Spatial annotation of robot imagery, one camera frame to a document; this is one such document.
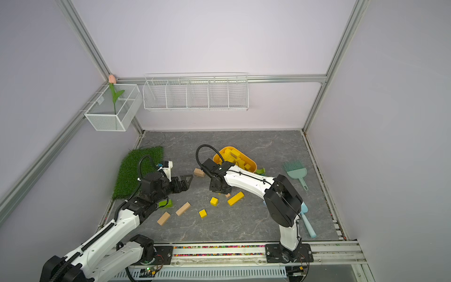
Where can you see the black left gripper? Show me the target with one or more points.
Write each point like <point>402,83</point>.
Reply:
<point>184,185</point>

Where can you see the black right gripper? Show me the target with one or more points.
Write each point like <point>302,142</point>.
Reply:
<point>224,190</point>

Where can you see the yellow plastic tub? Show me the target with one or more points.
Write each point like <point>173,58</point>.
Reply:
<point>236,157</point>

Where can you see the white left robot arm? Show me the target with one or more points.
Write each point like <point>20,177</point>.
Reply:
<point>102,239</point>

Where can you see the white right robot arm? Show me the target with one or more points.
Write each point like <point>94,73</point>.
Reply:
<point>281,199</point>

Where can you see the natural wood cube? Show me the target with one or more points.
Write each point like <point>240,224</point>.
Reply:
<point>198,172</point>

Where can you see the green rectangular block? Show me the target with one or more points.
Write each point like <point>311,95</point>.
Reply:
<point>166,204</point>

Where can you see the yellow cube below flat block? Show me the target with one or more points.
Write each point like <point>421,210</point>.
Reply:
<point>214,201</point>

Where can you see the green artificial grass mat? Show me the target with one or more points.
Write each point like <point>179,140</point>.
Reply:
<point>127,176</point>

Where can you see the natural wood block lower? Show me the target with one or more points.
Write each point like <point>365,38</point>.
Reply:
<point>163,219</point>

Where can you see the yellow long block diagonal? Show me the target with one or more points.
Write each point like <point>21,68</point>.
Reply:
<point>235,199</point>

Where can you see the natural wood long block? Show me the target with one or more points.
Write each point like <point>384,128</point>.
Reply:
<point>183,209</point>

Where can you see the yellow small cube bottom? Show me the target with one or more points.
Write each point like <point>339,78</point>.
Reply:
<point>203,213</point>

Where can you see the green arch block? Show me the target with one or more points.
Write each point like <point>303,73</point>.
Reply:
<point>260,171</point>

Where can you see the green plastic dustpan brush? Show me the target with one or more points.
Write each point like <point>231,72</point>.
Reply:
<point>296,170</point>

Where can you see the white mesh corner basket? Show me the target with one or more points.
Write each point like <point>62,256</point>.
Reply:
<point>101,115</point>

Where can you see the light blue plastic scoop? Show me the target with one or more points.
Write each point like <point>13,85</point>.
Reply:
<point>310,229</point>

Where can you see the pink artificial tulip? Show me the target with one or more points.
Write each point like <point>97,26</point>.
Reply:
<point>115,95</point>

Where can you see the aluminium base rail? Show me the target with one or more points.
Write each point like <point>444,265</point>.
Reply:
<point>215,261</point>

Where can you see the white wire shelf basket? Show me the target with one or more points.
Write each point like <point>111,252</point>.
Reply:
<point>196,91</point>

